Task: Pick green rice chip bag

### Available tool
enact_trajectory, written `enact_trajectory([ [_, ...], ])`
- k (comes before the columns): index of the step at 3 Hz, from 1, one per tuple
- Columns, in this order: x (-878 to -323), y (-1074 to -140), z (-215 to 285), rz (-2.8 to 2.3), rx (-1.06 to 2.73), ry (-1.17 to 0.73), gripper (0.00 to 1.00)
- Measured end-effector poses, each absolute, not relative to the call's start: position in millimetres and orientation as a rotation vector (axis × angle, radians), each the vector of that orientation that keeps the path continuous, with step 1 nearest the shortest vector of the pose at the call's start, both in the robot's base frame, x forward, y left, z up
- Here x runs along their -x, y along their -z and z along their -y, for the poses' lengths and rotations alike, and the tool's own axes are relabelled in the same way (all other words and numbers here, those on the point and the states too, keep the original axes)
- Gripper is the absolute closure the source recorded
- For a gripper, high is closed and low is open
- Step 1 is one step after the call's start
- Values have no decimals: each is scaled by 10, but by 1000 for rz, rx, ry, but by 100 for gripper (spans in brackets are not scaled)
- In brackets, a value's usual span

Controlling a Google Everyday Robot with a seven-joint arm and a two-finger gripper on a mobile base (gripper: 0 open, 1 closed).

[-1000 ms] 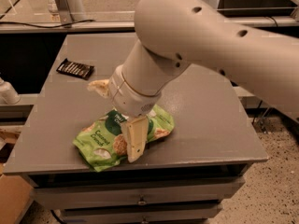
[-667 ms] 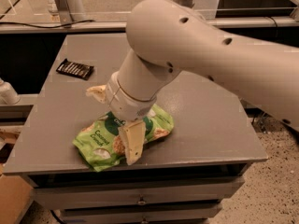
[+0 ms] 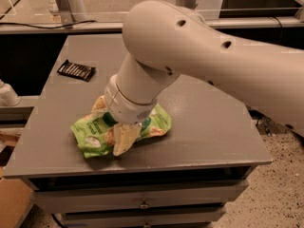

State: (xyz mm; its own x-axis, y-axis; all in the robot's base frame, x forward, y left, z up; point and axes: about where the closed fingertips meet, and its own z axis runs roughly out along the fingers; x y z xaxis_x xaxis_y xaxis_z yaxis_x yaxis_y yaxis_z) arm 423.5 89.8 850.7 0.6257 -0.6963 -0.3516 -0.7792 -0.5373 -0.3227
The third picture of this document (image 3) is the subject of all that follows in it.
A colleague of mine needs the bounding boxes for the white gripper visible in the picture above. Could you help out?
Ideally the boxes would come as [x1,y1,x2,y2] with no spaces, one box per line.
[91,75,157,156]

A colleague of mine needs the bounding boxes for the green rice chip bag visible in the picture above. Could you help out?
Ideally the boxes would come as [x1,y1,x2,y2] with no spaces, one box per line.
[70,104,172,158]

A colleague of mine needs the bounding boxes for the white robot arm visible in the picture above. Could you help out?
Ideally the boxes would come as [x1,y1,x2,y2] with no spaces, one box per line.
[104,0,304,135]

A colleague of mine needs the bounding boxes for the black ridged snack bar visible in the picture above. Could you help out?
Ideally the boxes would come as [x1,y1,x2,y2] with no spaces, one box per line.
[57,60,96,82]

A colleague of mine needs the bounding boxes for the grey drawer cabinet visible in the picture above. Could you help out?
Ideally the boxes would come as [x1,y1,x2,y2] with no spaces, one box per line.
[4,34,271,228]

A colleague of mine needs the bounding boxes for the white pipe fitting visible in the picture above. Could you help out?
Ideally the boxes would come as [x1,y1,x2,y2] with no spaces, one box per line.
[0,80,21,106]

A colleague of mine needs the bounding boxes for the cardboard box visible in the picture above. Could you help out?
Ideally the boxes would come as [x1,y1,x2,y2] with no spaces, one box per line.
[0,177,32,228]

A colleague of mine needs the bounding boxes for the black cable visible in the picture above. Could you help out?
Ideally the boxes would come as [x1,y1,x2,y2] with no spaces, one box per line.
[0,19,98,29]

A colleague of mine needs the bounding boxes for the metal frame bracket left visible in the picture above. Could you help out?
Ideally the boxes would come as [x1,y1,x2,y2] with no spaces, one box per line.
[55,0,73,26]

